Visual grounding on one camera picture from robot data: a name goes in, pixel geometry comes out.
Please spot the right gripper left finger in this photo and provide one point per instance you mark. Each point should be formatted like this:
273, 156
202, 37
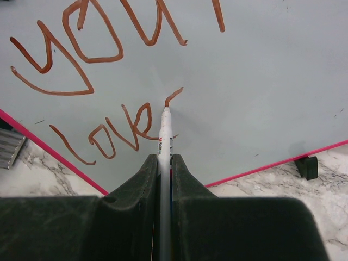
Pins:
118, 226

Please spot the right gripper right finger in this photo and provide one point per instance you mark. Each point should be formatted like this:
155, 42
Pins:
207, 227

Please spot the white marker pen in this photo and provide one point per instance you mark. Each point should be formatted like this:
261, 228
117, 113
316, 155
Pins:
163, 170

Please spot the pink framed whiteboard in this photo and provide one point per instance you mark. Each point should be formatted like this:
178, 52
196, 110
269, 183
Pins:
254, 83

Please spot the black plastic toolbox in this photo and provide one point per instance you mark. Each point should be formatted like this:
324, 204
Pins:
11, 143

